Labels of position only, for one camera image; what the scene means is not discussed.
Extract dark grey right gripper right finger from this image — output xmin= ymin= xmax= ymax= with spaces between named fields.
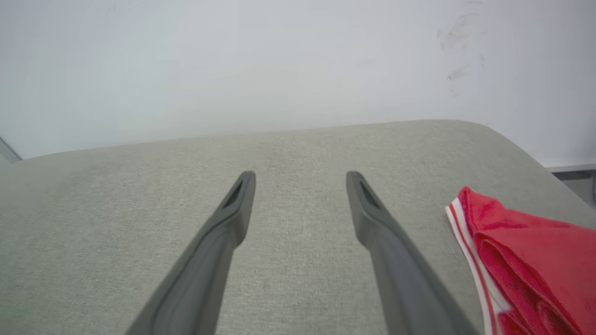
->
xmin=345 ymin=171 xmax=481 ymax=335

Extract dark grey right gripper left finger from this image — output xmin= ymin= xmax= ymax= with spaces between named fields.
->
xmin=126 ymin=171 xmax=257 ymax=335

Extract red basketball jersey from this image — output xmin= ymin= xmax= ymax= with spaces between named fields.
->
xmin=445 ymin=186 xmax=596 ymax=335

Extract grey baseboard strip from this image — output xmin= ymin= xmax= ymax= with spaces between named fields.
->
xmin=545 ymin=164 xmax=596 ymax=208

